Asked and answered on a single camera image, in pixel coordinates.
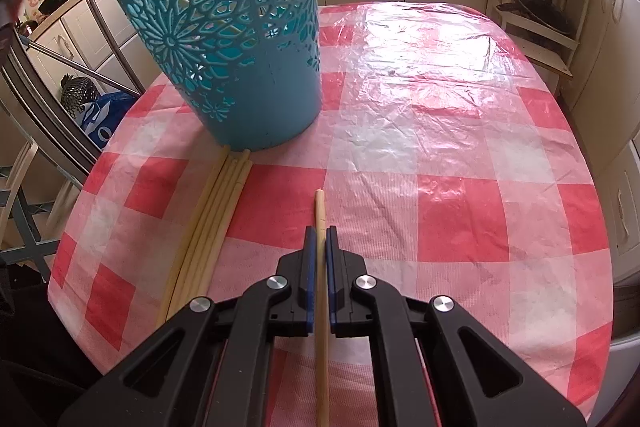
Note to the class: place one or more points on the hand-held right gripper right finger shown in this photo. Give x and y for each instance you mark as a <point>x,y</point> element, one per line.
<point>331,272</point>

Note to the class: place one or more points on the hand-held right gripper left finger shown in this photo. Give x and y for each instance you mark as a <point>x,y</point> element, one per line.
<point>310,272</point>

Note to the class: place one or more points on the pale wooden chopstick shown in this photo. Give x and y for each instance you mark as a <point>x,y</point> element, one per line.
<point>207,217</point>
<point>199,217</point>
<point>222,217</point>
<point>215,217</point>
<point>319,207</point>
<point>228,217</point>

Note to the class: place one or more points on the teal perforated plastic basket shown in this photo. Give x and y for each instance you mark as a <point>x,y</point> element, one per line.
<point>280,107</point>

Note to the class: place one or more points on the red white checked tablecloth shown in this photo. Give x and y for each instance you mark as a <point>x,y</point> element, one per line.
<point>450,207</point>

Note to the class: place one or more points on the blue printed bag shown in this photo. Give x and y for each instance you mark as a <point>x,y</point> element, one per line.
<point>107,122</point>

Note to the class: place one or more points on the black spiky ornament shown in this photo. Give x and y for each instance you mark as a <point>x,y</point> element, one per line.
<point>77,93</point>

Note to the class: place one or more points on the cream wooden chair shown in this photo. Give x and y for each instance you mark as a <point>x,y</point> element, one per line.
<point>20,172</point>

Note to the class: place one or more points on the cream stove base cabinets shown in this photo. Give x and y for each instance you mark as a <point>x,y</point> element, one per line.
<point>85,37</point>

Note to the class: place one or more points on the black frying pan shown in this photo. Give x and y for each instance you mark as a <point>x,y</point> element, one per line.
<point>542,12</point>

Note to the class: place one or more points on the cream drawer base cabinets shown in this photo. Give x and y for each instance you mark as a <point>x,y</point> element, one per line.
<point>610,82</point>

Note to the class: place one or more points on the grey metal frame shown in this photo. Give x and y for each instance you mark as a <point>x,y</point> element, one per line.
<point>35,107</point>

